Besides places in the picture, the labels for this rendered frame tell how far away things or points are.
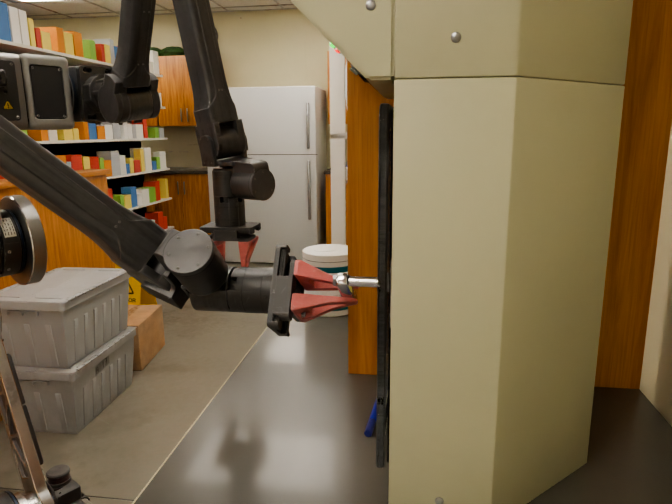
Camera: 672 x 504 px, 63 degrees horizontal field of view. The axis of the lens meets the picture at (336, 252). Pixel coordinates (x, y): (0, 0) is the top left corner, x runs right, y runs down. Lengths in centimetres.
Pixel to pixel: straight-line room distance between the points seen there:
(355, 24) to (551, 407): 47
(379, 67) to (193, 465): 54
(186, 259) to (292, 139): 495
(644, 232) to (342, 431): 56
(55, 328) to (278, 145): 342
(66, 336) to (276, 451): 202
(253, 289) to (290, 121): 493
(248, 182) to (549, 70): 56
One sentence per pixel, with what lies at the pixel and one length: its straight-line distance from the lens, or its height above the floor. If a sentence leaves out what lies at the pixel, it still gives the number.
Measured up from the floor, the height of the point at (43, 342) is 46.
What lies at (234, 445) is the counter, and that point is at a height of 94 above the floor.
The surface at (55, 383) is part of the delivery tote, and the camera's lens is 283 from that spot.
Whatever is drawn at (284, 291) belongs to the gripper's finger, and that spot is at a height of 118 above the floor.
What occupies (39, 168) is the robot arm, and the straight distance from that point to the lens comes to 69.
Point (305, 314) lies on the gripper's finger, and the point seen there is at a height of 114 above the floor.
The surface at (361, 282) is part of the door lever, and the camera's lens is 60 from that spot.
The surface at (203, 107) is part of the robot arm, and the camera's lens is 102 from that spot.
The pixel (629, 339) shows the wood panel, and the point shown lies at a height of 103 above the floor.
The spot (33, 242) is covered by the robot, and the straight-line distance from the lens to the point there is 131.
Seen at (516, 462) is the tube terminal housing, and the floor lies 101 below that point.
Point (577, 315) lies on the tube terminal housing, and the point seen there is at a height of 115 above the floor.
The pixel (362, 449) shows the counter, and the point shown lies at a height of 94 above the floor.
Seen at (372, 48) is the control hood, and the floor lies 144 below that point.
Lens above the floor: 136
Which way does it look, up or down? 12 degrees down
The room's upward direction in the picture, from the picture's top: 1 degrees counter-clockwise
